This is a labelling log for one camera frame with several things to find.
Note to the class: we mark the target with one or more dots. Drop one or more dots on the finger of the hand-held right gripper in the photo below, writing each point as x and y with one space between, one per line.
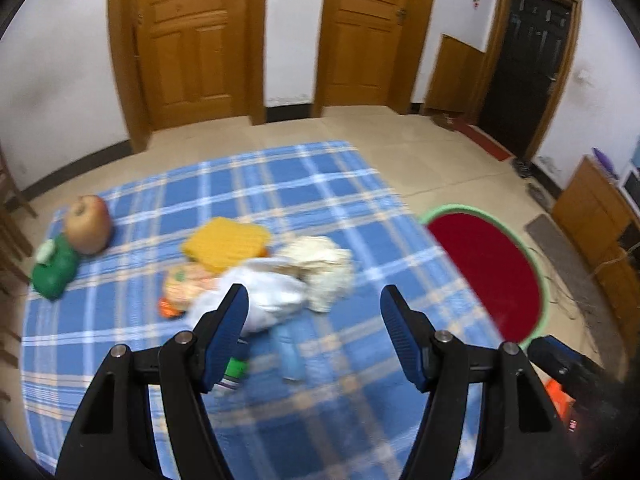
552 357

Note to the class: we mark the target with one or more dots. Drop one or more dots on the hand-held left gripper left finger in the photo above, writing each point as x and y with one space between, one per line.
225 345

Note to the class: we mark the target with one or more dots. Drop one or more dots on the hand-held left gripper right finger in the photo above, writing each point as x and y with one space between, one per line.
405 340

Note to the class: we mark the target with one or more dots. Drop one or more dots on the small green white bottle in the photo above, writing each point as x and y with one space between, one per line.
236 372

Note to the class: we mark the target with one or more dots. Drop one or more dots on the white plastic bag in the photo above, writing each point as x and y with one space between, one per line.
270 295

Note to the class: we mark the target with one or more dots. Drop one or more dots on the orange cardboard box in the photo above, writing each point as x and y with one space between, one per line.
190 285

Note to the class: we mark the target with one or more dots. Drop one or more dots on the large yellow foam fruit net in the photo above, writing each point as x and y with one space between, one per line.
225 242

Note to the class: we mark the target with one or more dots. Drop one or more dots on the red green round stool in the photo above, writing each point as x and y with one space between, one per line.
485 270

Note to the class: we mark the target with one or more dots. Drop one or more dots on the cream paper ball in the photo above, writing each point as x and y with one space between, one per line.
325 270

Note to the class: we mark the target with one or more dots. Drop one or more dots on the orange plastic stool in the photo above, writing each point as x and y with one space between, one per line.
557 396

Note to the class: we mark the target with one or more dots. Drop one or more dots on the grey floor mat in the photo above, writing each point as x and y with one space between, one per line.
565 260

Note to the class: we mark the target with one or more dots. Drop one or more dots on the wooden cabinet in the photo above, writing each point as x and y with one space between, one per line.
590 215

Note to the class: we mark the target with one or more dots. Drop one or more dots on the blue plaid tablecloth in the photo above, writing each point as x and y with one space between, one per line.
325 200

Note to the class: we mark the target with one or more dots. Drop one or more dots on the brown slippers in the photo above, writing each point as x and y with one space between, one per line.
539 194

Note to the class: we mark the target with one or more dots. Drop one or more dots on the yellow red apple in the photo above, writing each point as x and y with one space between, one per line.
89 225

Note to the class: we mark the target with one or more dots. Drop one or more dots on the green pumpkin-shaped container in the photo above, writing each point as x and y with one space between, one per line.
52 272

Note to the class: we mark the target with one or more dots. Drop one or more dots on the dark shoes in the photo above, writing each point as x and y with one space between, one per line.
523 168

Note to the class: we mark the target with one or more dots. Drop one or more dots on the purple object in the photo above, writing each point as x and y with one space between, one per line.
605 160

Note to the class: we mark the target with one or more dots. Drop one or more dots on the red doormat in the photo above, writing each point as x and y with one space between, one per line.
482 141

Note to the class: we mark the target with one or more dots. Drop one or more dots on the wooden dining chair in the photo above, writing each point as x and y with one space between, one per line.
7 230

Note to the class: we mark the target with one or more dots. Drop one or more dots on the black entrance door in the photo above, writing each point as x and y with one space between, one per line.
530 65

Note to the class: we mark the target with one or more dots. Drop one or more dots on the wide wooden panel door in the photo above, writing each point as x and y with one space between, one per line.
190 45

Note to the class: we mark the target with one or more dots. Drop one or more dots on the narrow wooden panel door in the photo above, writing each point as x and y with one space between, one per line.
370 35

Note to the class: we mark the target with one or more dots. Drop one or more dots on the wooden wall panel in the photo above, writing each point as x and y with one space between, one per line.
452 77

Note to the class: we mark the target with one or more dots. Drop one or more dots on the white light switch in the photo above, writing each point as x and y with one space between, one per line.
581 77

